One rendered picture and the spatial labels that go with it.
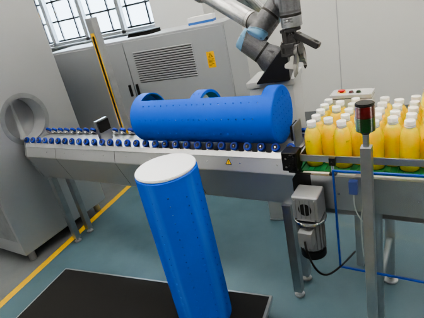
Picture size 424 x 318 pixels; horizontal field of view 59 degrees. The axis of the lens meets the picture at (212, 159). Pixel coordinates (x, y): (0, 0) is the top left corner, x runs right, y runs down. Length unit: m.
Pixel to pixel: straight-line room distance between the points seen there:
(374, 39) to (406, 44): 0.32
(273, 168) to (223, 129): 0.31
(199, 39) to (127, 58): 0.82
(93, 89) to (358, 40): 2.92
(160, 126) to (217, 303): 0.96
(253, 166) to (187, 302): 0.74
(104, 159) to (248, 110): 1.14
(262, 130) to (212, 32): 1.85
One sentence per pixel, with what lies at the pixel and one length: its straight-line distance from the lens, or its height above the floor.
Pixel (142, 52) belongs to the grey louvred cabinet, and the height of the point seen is 1.30.
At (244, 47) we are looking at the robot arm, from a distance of 2.58.
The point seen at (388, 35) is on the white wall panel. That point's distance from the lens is 4.53.
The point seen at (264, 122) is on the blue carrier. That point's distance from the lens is 1.74.
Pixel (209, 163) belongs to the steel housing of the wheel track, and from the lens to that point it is 2.01.
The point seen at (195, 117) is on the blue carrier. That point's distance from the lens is 1.92.
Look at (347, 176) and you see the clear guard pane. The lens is 1.58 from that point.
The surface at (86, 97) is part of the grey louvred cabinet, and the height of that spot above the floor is 0.93.
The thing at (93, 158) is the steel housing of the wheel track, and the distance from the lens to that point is 2.62.
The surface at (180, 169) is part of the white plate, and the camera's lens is 1.60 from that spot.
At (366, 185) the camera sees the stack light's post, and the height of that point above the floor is 0.95.
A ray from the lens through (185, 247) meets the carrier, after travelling 1.72.
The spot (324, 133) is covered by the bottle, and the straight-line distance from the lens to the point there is 1.69.
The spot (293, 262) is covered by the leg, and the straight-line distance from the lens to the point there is 2.20.
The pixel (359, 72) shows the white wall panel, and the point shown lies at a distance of 4.60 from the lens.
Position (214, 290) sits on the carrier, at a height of 0.39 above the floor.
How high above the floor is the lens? 1.68
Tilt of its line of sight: 23 degrees down
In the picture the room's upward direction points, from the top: 12 degrees counter-clockwise
